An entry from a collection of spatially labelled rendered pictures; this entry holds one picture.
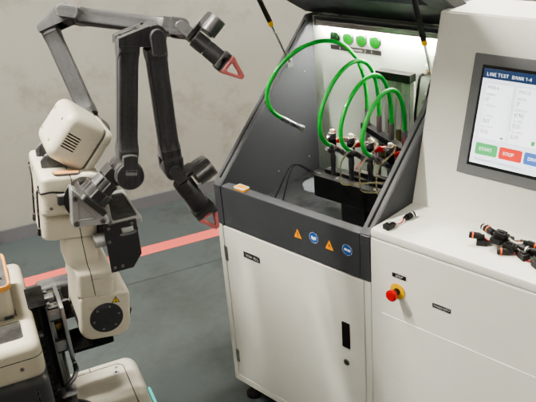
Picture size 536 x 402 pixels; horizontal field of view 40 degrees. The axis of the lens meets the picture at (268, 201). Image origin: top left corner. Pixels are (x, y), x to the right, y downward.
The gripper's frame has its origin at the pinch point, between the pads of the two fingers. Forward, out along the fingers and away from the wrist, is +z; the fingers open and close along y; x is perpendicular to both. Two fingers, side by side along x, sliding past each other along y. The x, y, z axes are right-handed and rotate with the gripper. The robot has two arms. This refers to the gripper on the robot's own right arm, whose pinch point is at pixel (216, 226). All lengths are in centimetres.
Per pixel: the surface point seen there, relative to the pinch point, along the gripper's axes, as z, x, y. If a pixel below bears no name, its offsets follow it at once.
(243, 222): 23.0, -9.5, 28.3
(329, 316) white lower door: 51, -11, -7
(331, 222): 20.0, -29.1, -8.2
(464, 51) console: -6, -87, -19
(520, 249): 30, -59, -58
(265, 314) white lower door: 57, 5, 22
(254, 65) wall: 68, -90, 240
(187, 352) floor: 90, 42, 77
